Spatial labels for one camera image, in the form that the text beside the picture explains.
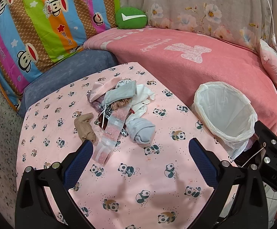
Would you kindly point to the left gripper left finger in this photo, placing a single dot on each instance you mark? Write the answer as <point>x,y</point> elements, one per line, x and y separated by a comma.
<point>44,200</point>

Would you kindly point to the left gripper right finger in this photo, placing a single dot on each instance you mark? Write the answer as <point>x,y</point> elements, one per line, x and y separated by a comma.
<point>238,199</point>

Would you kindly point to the tan brown sock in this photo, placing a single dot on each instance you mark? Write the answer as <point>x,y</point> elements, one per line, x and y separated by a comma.
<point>83,127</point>

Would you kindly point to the black white patterned scrunchie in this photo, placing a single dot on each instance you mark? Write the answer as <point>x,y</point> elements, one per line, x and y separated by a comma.
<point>103,116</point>

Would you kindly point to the purple cloth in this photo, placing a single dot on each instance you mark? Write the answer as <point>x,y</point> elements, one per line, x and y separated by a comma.
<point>96,104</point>

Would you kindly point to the brown dotted scrunchie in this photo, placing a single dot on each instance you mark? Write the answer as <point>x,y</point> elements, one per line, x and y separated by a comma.
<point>120,103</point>

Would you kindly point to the light blue sock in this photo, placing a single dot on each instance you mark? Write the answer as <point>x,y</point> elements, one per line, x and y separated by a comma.
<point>141,130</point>

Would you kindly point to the pink cloth strip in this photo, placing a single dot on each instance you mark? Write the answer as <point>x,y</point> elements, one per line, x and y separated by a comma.
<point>100,88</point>

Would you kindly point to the grey sock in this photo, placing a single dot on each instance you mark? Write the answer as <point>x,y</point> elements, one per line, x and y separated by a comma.
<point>125,91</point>

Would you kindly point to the white cloth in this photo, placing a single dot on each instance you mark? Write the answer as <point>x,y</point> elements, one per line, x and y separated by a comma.
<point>140,101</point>

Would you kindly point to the white bag lined trash bin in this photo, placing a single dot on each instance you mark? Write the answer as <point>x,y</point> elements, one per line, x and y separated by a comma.
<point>227,113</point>

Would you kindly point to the pink small pillow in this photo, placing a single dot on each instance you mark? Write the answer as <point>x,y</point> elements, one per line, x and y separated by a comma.
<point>269,60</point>

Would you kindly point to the pink panda print cloth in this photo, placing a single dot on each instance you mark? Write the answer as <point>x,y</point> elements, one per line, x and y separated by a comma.
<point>141,186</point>

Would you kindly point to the blue grey cushion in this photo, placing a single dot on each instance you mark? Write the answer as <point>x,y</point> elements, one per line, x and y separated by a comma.
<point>71,69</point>

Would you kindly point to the pink blanket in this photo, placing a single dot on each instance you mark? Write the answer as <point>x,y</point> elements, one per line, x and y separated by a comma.
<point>182,61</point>

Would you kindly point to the grey floral pillow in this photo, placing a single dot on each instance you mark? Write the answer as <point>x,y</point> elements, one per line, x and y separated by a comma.
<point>242,22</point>

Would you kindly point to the colourful monkey print quilt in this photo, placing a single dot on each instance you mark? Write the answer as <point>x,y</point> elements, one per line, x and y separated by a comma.
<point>35,35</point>

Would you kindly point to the green round cushion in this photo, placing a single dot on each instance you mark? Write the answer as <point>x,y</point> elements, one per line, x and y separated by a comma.
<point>130,18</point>

